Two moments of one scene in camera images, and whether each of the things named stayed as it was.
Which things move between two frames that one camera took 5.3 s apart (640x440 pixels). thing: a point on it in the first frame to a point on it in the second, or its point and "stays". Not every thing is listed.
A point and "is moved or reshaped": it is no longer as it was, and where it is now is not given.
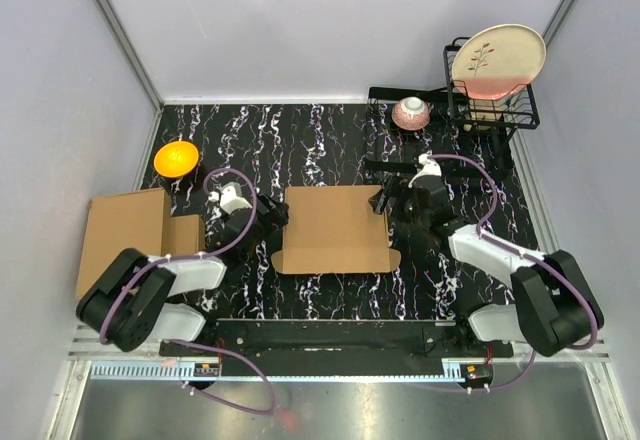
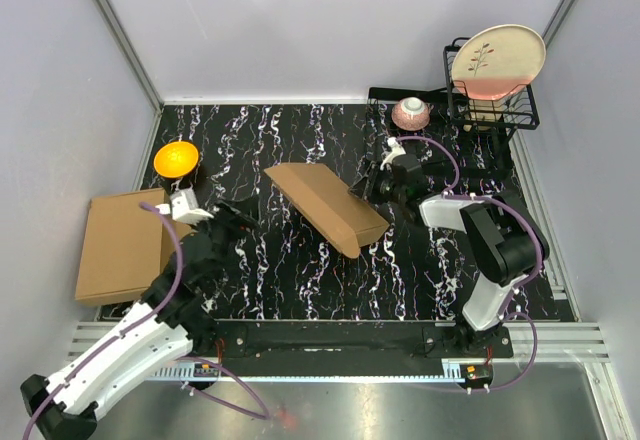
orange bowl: (176, 159) stays
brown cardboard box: (334, 230) is moved or reshaped
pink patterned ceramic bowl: (411, 114) stays
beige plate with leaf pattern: (498, 60) stays
